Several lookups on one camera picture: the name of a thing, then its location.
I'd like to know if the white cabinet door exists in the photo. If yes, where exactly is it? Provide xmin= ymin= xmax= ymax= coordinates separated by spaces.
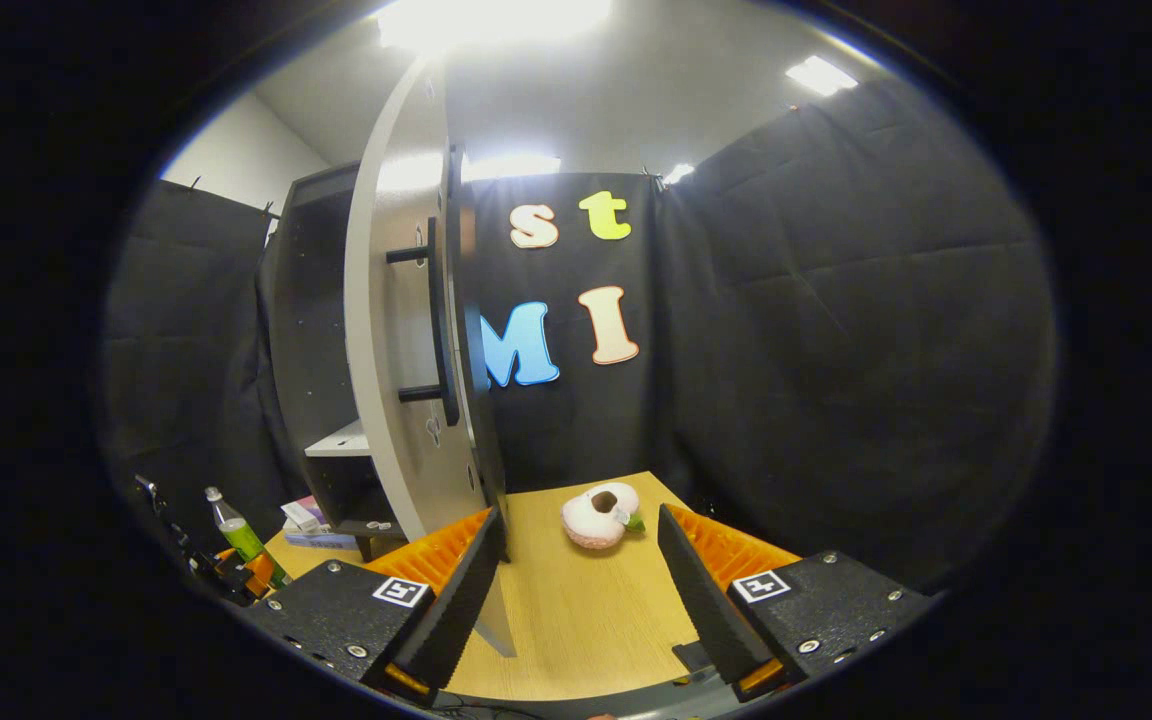
xmin=344 ymin=55 xmax=518 ymax=659

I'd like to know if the black backdrop cloth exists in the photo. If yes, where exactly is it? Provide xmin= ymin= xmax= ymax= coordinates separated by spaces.
xmin=101 ymin=75 xmax=1057 ymax=591

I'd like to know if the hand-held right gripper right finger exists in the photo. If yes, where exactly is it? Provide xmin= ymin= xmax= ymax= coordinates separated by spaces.
xmin=656 ymin=502 xmax=942 ymax=703

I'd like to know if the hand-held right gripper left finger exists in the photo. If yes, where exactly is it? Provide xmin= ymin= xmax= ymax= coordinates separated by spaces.
xmin=234 ymin=506 xmax=507 ymax=709

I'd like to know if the grey cabinet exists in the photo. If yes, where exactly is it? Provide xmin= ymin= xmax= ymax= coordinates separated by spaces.
xmin=261 ymin=163 xmax=407 ymax=563

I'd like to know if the white and blue box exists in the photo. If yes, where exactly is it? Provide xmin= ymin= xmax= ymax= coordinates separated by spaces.
xmin=283 ymin=524 xmax=363 ymax=552

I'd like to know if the green label bottle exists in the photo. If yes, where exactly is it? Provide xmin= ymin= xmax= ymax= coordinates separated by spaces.
xmin=204 ymin=486 xmax=292 ymax=591

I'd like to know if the pink fluffy coaster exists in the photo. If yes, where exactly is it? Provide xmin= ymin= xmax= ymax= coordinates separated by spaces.
xmin=561 ymin=482 xmax=647 ymax=551

